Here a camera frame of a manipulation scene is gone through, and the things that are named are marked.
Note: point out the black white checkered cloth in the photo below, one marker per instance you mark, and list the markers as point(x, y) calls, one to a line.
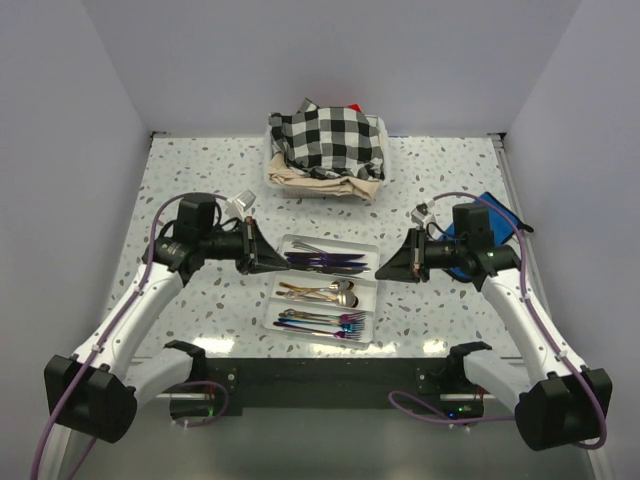
point(327, 143)

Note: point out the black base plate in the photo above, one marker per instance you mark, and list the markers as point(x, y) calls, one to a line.
point(342, 383)

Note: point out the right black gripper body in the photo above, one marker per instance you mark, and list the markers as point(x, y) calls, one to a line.
point(415, 254)

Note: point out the rose gold spoon lower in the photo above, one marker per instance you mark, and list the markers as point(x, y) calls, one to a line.
point(344, 299)

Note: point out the dark knife lower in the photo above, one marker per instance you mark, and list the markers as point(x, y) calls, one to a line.
point(330, 270)

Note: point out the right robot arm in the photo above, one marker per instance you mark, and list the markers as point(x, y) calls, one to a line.
point(557, 399)

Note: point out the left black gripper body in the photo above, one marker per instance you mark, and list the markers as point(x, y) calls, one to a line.
point(250, 245)

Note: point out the purple fork lower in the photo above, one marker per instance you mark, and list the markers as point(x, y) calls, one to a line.
point(311, 331)

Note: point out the white cutlery tray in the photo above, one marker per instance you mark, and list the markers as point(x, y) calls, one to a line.
point(365, 289)

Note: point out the beige cloth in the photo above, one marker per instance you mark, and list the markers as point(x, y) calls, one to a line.
point(320, 182)

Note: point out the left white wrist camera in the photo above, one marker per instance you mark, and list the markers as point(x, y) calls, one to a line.
point(239, 205)

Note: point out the blue cloth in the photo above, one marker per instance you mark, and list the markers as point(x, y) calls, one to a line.
point(502, 230)

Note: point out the gold handled spoon upper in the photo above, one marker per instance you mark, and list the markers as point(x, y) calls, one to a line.
point(336, 286)

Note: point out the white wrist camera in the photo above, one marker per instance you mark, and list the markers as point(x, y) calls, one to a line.
point(239, 205)
point(423, 214)

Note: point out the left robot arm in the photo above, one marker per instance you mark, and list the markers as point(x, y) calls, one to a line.
point(97, 390)

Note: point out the blue fork middle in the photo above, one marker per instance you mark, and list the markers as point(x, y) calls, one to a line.
point(347, 327)

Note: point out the purple knife upper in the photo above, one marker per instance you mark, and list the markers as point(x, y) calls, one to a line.
point(340, 257)

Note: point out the silver fork top compartment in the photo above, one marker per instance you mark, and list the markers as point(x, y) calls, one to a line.
point(308, 248)

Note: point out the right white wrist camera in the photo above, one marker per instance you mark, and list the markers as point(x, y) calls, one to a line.
point(423, 214)

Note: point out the rainbow fork upper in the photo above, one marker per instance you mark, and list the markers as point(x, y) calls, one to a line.
point(342, 318)

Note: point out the dark blue knife middle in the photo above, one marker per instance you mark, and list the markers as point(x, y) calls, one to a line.
point(353, 266)

